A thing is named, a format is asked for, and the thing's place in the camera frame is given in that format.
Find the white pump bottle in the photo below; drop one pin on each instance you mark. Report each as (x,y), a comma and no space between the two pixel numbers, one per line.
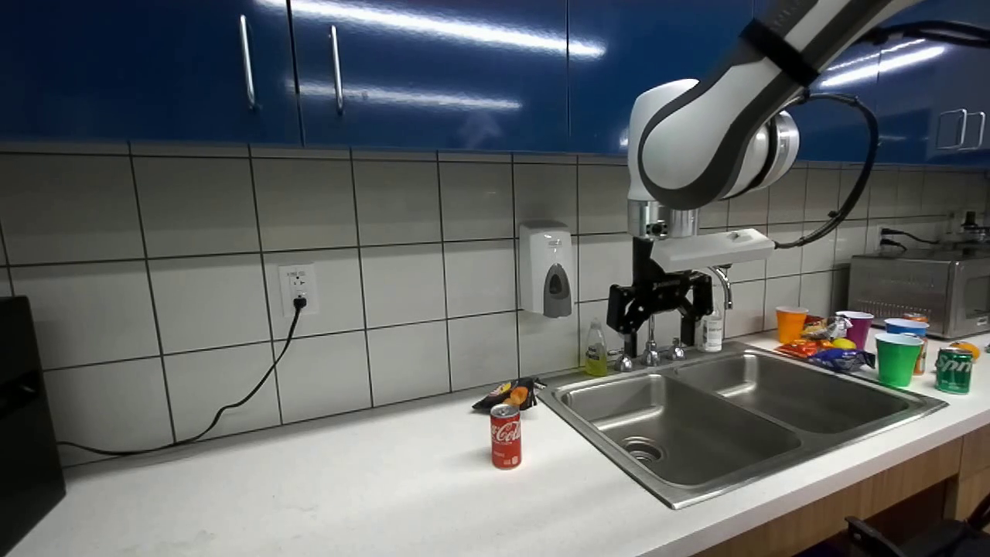
(711,333)

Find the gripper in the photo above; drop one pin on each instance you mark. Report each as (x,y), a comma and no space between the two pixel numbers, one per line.
(657,290)

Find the red soda can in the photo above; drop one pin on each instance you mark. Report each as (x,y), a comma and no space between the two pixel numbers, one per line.
(506,437)

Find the black appliance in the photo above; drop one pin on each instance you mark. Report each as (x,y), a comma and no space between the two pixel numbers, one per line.
(27,425)

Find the silver snack bag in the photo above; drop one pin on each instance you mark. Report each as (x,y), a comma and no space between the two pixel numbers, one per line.
(824,328)

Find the white wall soap dispenser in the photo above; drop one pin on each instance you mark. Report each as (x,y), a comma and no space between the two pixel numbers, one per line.
(545,263)

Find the blue snack bag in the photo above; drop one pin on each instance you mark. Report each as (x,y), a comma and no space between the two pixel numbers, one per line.
(839,359)

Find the steel double sink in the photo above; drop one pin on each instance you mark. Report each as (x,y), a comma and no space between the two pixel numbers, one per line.
(742,480)

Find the chrome tap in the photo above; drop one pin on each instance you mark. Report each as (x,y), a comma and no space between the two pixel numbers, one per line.
(651,352)

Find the small orange fruit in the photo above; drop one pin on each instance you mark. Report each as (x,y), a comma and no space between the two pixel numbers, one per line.
(518,395)

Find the blue cabinet door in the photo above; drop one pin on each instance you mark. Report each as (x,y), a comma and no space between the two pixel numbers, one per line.
(116,70)
(619,46)
(448,85)
(905,116)

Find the steel sink basin with drain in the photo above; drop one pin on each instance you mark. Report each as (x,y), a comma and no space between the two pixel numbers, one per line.
(681,433)

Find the yellow dish soap bottle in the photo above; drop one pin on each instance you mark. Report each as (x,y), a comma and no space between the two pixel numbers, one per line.
(595,356)

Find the small dark appliance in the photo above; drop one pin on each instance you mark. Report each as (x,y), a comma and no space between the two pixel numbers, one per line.
(973,230)

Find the blue wall cabinet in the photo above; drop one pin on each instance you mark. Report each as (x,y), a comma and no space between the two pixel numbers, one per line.
(433,77)

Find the black office chair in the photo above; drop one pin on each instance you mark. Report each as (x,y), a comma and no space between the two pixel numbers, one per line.
(913,541)

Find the green soda can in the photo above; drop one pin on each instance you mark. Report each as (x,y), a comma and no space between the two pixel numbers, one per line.
(954,371)

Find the purple plastic cup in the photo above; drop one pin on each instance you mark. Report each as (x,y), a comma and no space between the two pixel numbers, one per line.
(858,329)

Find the red snack bag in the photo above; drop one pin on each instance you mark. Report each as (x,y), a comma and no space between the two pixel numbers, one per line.
(800,348)

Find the yellow lemon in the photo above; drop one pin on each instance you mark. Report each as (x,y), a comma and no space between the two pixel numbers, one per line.
(844,343)

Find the black snack bag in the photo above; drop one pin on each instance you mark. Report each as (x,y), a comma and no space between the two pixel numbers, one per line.
(495,396)

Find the blue plastic cup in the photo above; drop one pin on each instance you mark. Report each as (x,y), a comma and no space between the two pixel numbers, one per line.
(906,326)

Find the green plastic cup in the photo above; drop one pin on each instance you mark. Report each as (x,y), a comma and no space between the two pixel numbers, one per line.
(897,360)

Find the steel toaster oven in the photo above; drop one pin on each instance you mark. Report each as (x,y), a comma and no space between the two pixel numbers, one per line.
(913,294)

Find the white wall socket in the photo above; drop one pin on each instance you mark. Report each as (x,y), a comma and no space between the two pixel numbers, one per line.
(298,286)

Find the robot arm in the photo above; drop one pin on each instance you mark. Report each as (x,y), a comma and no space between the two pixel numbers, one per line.
(696,131)

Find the orange plastic cup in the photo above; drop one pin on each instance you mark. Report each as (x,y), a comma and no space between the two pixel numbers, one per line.
(790,325)

